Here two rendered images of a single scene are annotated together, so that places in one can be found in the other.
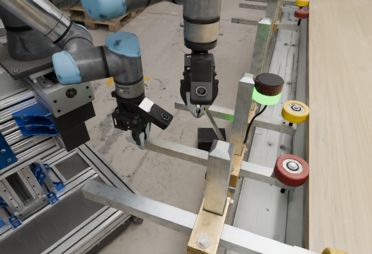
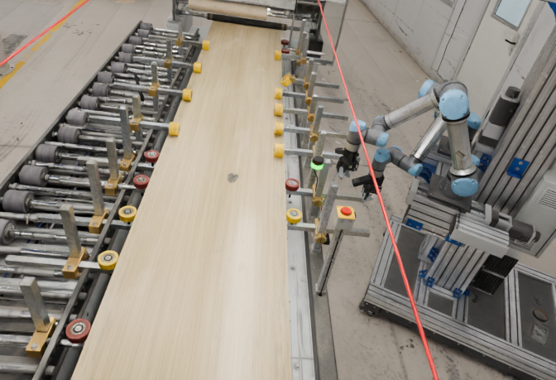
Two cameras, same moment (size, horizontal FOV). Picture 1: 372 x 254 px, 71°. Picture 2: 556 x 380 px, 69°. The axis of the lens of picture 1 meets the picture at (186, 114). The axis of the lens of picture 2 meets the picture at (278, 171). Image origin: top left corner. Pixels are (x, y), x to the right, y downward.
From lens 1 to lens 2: 2.44 m
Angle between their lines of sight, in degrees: 100
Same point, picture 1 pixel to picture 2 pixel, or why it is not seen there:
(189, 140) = not seen: outside the picture
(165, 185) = (362, 347)
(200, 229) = not seen: hidden behind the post
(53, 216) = (411, 267)
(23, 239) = (412, 252)
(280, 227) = not seen: hidden behind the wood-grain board
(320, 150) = (280, 191)
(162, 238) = (337, 301)
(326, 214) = (279, 170)
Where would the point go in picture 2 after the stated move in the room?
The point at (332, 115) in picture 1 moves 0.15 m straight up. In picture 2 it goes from (272, 213) to (276, 190)
